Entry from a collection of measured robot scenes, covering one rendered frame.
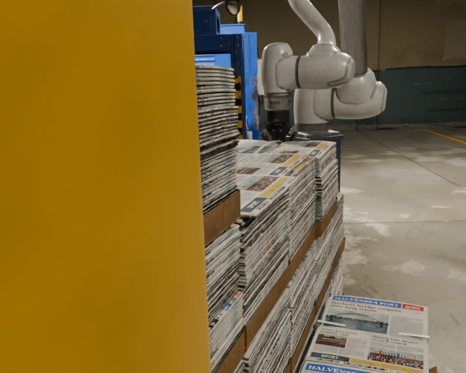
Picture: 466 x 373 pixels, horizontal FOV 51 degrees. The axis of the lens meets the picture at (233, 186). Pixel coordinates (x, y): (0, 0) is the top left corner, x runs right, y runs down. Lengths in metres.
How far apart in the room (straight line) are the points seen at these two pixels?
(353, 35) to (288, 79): 0.53
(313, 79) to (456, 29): 10.21
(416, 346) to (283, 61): 0.89
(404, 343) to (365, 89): 1.09
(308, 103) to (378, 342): 1.14
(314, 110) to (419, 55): 9.32
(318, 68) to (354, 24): 0.51
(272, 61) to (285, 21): 9.37
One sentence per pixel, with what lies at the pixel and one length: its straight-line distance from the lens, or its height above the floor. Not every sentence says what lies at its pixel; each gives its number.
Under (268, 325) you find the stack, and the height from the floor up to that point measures 0.82.
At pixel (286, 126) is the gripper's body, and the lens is 1.61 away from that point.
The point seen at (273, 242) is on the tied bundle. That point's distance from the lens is 0.92.
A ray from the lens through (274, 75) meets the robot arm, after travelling 1.56.
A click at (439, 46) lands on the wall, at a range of 11.54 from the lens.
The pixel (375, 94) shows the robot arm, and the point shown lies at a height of 1.18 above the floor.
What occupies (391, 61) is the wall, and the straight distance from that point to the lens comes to 11.24.
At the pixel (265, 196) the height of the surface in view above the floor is 1.07.
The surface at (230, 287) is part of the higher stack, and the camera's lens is 0.74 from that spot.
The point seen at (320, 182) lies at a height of 0.99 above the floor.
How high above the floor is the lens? 1.27
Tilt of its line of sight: 13 degrees down
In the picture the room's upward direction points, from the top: 2 degrees counter-clockwise
